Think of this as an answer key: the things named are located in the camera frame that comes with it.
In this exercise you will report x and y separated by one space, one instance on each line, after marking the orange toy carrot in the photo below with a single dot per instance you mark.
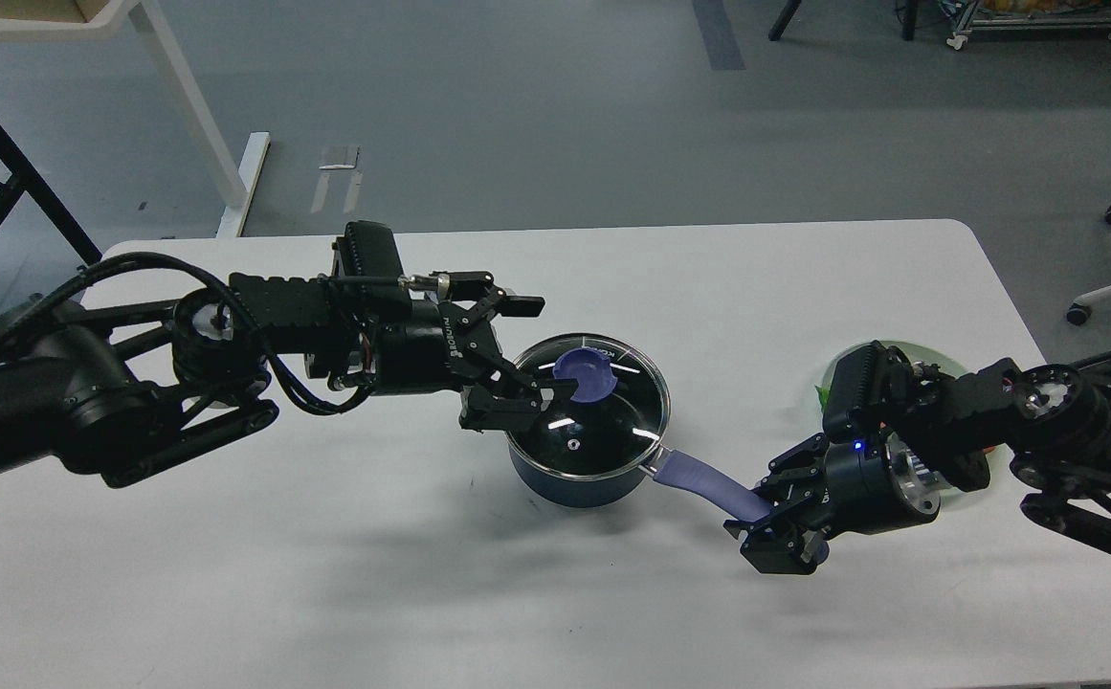
823 395

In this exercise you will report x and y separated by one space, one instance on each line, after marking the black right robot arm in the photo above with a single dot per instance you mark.
1057 425

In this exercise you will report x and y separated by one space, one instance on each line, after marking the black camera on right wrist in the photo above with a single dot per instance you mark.
857 392

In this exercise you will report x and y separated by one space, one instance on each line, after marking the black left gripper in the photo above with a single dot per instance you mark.
450 345

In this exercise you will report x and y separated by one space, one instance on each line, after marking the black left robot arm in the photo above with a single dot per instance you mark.
146 361

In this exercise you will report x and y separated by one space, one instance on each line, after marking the glass pot lid purple knob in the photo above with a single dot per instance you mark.
616 416

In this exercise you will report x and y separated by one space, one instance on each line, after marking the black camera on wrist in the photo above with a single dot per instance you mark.
857 392
368 250

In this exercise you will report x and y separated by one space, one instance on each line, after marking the metal wheeled cart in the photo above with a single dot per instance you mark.
967 18

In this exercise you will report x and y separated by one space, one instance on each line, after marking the pale green glass plate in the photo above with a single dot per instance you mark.
945 422

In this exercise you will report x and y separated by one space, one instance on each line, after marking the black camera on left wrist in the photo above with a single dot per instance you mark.
368 250

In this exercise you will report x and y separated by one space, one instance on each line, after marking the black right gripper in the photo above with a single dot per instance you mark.
821 488

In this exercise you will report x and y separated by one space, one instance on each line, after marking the dark blue pot purple handle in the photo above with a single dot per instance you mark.
632 474

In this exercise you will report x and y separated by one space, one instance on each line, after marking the white desk frame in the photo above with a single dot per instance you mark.
74 21

